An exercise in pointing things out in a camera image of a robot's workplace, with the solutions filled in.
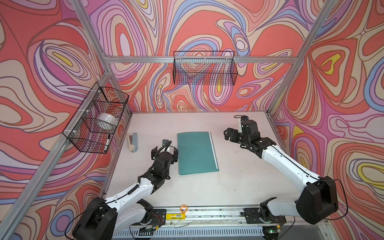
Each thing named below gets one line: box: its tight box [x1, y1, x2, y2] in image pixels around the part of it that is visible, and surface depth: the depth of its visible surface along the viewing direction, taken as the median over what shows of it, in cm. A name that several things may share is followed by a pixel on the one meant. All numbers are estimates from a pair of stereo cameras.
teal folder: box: [177, 131, 220, 175], surface depth 98 cm
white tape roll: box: [96, 112, 119, 126], surface depth 75 cm
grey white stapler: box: [127, 132, 138, 153], surface depth 101 cm
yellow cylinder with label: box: [165, 213, 186, 220], surface depth 74 cm
